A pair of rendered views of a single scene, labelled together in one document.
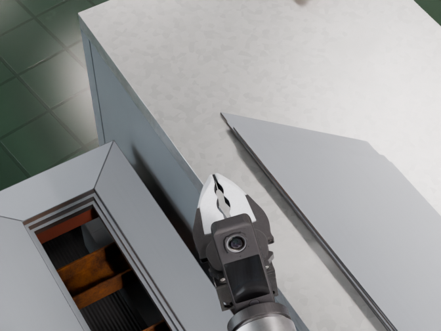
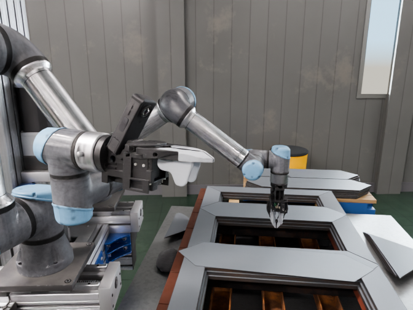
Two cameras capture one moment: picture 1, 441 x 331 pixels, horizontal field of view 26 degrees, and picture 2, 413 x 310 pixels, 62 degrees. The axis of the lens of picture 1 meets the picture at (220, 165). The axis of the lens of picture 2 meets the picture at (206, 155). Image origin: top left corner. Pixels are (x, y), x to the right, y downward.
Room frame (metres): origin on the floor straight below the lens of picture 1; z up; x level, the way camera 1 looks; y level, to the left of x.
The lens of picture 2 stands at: (1.02, -0.43, 1.60)
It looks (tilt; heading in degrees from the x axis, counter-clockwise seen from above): 15 degrees down; 128
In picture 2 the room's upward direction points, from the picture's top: straight up
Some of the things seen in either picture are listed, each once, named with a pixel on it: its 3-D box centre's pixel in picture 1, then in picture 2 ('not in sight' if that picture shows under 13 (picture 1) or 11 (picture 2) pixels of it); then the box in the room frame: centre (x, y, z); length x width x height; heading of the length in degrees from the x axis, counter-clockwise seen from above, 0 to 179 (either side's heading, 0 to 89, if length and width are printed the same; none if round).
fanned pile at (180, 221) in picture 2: not in sight; (182, 224); (-0.18, 0.92, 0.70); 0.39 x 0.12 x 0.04; 121
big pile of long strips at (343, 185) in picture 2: not in sight; (303, 181); (0.21, 1.70, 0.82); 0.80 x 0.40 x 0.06; 31
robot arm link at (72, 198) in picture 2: not in sight; (77, 192); (0.40, -0.05, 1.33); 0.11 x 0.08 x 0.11; 104
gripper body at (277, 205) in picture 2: not in sight; (278, 197); (0.44, 0.83, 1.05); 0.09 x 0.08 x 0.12; 121
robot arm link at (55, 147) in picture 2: not in sight; (66, 149); (0.40, -0.07, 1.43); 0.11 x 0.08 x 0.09; 14
